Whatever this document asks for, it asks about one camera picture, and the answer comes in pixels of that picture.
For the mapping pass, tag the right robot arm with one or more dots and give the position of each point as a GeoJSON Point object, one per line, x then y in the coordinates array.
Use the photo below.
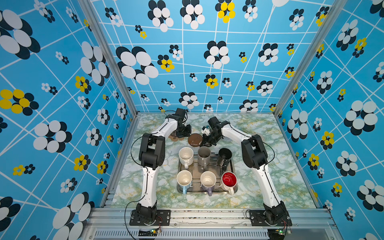
{"type": "Point", "coordinates": [255, 157]}

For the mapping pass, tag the black mug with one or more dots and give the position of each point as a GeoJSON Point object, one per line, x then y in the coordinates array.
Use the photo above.
{"type": "Point", "coordinates": [223, 160]}

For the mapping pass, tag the metal serving tray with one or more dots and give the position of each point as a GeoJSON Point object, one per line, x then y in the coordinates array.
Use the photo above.
{"type": "Point", "coordinates": [197, 179]}

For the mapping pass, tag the aluminium front frame rail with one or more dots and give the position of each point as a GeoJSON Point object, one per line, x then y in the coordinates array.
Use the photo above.
{"type": "Point", "coordinates": [211, 224]}

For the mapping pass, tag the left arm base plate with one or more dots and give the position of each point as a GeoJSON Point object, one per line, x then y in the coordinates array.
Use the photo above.
{"type": "Point", "coordinates": [160, 218]}

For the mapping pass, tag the paw print wooden coaster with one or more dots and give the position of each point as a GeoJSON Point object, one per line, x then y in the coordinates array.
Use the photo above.
{"type": "Point", "coordinates": [173, 138]}

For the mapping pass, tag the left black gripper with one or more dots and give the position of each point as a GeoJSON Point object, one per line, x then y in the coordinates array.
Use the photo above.
{"type": "Point", "coordinates": [188, 133]}

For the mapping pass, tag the white mug blue handle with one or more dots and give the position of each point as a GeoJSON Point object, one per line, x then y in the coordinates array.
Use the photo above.
{"type": "Point", "coordinates": [184, 180]}

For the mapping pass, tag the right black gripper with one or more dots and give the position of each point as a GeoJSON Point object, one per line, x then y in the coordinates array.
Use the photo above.
{"type": "Point", "coordinates": [205, 142]}

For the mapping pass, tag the red interior white mug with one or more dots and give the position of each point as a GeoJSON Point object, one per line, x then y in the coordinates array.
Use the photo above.
{"type": "Point", "coordinates": [228, 182]}

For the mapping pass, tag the grey metallic mug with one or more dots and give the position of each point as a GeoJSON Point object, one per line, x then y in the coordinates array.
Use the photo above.
{"type": "Point", "coordinates": [204, 155]}

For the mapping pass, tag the white speckled mug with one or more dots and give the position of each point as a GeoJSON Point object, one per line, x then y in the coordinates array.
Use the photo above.
{"type": "Point", "coordinates": [186, 157]}

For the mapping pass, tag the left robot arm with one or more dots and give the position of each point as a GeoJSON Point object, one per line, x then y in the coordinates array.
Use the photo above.
{"type": "Point", "coordinates": [152, 155]}

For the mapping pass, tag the round brown coaster front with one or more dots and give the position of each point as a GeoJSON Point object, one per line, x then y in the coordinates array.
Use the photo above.
{"type": "Point", "coordinates": [195, 140]}

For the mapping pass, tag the white mug purple handle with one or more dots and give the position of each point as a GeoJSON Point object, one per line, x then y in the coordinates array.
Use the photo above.
{"type": "Point", "coordinates": [208, 180]}

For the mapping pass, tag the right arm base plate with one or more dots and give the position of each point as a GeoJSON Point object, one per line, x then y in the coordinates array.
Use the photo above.
{"type": "Point", "coordinates": [260, 218]}

